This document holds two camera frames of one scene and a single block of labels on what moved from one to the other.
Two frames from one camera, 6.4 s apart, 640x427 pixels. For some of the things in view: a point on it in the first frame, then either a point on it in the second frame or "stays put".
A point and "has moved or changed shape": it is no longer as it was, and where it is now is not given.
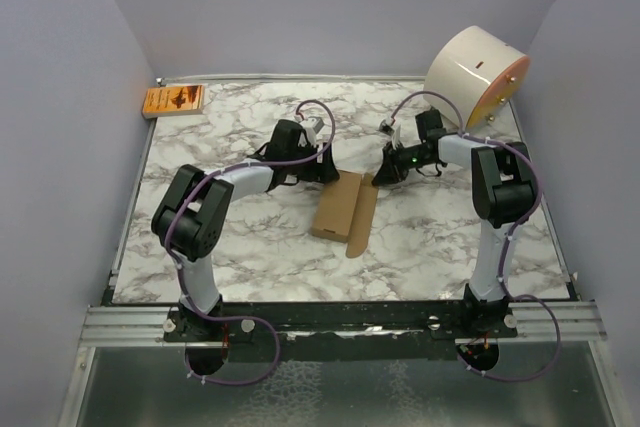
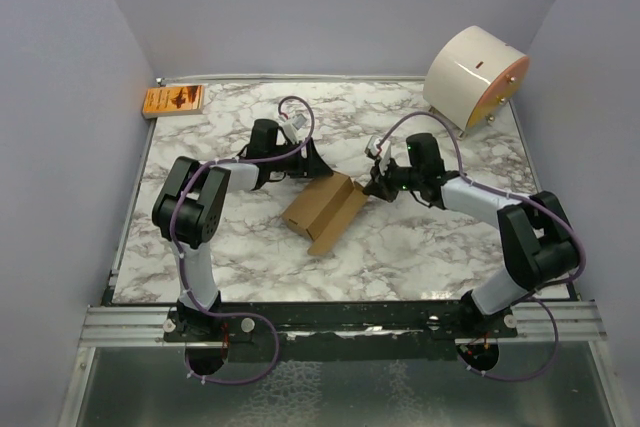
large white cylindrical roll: [483, 74] stays put
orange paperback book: [173, 100] stays put
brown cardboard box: [345, 211] has moved or changed shape
